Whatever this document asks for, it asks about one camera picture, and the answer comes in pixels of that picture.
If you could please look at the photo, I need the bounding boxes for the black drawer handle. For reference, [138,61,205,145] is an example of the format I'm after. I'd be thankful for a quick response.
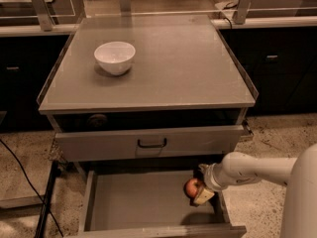
[137,138,167,149]

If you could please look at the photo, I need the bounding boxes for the dark back counter cabinets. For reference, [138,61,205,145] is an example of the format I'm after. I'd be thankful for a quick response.
[1,27,317,131]

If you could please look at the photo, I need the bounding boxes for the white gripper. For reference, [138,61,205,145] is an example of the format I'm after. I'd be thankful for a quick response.
[192,164,228,205]

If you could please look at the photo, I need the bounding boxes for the grey top drawer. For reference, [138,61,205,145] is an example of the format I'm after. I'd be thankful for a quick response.
[55,125,244,162]

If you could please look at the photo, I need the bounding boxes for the left metal bracket post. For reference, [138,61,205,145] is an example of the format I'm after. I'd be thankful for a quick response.
[31,0,53,32]

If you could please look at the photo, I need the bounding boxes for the grey drawer cabinet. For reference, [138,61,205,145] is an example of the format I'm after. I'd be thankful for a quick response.
[39,15,257,173]

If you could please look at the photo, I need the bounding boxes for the red apple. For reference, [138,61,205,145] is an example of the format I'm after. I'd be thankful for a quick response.
[184,178,203,198]

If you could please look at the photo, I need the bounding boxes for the white ceramic bowl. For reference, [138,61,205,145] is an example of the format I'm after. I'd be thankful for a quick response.
[94,42,136,75]

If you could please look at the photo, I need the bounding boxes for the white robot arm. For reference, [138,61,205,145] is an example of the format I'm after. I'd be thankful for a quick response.
[185,144,317,238]

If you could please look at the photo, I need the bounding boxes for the right metal bracket post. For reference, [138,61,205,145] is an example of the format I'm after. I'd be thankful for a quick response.
[232,0,251,25]

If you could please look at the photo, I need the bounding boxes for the open grey middle drawer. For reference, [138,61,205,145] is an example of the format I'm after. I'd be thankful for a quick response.
[70,171,246,238]

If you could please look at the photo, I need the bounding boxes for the black floor cable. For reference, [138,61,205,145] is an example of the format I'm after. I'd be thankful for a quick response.
[0,138,64,238]

